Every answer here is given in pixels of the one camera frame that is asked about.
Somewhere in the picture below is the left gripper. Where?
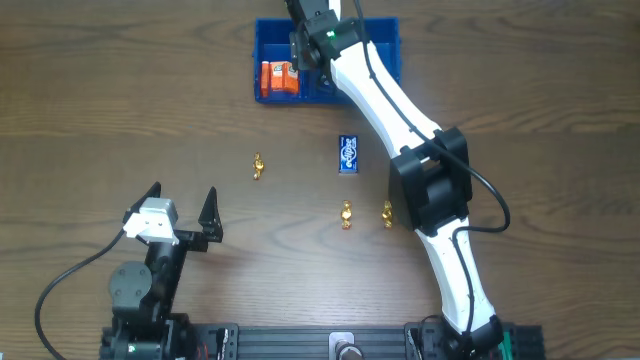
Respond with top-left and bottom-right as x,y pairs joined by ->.
127,181 -> 225,254

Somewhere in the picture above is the orange candy box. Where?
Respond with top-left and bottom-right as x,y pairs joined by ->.
260,60 -> 272,99
269,60 -> 301,96

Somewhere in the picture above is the blue candy pack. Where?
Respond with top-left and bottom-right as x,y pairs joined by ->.
337,134 -> 360,175

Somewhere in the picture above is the blue tray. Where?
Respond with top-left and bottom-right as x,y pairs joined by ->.
253,17 -> 402,105

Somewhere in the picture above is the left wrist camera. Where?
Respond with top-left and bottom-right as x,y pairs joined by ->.
122,197 -> 180,246

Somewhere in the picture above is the mounting rail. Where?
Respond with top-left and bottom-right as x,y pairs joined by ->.
99,322 -> 546,360

